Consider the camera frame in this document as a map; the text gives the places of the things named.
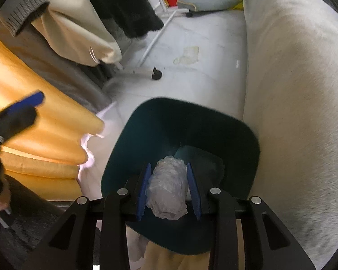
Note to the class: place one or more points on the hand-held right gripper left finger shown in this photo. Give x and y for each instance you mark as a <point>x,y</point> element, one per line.
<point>144,194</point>

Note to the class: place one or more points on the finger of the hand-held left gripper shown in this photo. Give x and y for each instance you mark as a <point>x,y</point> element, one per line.
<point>31,101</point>

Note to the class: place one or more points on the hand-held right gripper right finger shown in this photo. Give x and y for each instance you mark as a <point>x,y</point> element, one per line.
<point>193,194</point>

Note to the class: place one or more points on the clear plastic bag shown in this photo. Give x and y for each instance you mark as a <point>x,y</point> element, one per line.
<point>166,185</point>

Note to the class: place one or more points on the dark teal trash bin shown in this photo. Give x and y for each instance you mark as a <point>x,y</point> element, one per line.
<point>163,123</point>

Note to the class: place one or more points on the yellow curtain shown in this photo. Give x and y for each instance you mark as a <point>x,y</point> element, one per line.
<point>45,135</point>

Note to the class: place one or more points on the grey curtain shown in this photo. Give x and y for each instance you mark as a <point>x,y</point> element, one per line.
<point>67,78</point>

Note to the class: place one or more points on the beige cloth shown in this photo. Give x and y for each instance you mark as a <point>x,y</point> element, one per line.
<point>163,258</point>

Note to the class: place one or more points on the dark fuzzy cloth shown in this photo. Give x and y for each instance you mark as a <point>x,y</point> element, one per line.
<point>25,230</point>

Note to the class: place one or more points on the grey garment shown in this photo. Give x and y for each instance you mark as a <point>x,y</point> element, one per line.
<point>25,14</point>

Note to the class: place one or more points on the beige jacket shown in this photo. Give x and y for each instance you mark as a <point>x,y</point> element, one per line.
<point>73,19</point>

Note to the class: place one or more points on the black fuzzy coat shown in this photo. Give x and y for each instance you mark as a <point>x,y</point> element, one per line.
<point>124,5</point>

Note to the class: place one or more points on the white clothes rack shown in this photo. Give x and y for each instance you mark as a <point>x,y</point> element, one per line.
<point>155,39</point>

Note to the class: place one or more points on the grey bed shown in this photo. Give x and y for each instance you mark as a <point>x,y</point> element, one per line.
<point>298,90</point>

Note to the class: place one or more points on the grey floor cushion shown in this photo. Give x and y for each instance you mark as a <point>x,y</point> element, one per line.
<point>205,1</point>

